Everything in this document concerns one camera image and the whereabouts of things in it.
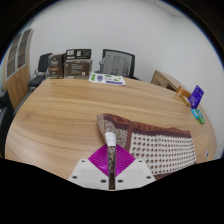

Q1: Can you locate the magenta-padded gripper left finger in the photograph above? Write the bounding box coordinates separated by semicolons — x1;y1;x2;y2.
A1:
68;146;111;190

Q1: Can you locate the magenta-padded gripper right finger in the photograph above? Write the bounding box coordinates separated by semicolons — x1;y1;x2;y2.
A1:
114;146;157;190

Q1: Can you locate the brown patterned towel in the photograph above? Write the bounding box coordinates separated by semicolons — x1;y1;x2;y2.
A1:
96;113;198;191

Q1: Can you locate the small blue box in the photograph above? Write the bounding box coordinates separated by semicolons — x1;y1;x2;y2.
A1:
190;108;200;120

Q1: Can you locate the small green box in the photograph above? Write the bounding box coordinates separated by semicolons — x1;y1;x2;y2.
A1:
195;108;206;125

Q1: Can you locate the white printed paper sheet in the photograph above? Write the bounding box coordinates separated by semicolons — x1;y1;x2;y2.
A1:
87;72;127;86

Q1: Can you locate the orange box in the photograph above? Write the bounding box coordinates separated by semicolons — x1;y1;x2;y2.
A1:
175;85;192;107

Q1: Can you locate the low wooden sideboard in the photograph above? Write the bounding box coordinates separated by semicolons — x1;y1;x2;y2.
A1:
150;69;188;93

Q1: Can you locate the purple standing card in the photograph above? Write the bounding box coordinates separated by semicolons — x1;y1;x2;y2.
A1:
187;85;205;110

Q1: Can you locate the black leather armchair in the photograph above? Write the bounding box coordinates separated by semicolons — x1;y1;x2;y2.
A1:
0;89;16;158

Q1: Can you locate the large dark cardboard box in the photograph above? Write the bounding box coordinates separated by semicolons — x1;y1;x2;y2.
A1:
63;58;94;80

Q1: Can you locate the grey backpack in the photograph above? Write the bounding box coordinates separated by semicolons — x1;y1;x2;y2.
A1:
98;54;130;78

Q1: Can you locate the small brown cardboard box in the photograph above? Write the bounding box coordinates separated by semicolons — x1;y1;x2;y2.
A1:
48;53;65;80

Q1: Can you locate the flat dark cardboard box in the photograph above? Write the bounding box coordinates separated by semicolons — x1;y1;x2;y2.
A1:
64;48;93;62

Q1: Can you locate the black mesh office chair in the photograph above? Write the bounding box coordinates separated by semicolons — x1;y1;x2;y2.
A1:
96;48;141;80

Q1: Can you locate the wooden cabinet with glass doors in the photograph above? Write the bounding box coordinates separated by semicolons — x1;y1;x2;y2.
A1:
2;28;34;109

